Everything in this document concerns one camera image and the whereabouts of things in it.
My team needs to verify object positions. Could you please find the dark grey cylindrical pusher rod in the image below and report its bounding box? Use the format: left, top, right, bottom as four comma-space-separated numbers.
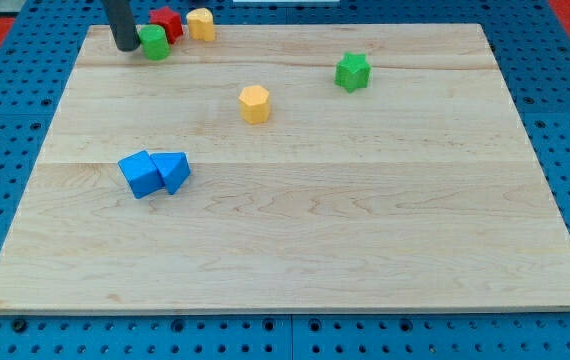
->
101, 0, 140, 52

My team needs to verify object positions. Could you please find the red star block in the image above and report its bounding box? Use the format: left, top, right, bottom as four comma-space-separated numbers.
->
149, 6, 184, 44

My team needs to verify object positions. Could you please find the green star block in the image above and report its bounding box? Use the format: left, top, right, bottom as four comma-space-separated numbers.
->
334, 52, 371, 93

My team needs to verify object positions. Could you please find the green cylinder block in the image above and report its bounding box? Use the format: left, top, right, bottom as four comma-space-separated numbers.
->
139, 24, 170, 61

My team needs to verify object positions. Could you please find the yellow heart block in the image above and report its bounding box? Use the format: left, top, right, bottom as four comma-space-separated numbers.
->
186, 8, 216, 42

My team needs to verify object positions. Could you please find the blue cube block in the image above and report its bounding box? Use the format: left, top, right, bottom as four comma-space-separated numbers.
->
117, 150, 163, 199

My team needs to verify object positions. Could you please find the yellow hexagon block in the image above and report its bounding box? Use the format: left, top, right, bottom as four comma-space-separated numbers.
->
238, 85, 271, 124

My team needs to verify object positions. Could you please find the blue triangle block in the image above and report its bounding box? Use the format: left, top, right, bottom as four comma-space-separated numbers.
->
151, 152, 191, 195

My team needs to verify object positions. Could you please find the light wooden board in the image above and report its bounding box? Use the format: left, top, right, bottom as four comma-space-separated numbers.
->
0, 24, 570, 315

